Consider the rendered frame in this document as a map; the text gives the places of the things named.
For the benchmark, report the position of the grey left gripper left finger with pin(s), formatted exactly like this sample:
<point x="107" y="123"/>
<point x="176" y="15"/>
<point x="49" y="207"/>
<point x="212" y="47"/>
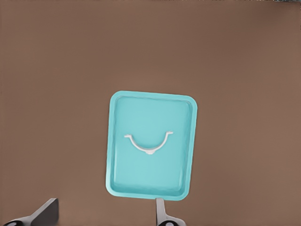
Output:
<point x="44" y="213"/>

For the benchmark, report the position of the turquoise rectangular tray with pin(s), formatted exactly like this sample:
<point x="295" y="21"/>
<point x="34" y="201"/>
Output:
<point x="150" y="169"/>

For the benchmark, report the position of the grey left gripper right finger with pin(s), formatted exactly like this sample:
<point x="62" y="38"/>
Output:
<point x="161" y="213"/>

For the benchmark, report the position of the white drainage pipe clamp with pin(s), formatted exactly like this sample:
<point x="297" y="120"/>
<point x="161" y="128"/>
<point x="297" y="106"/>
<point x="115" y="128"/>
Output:
<point x="148" y="148"/>

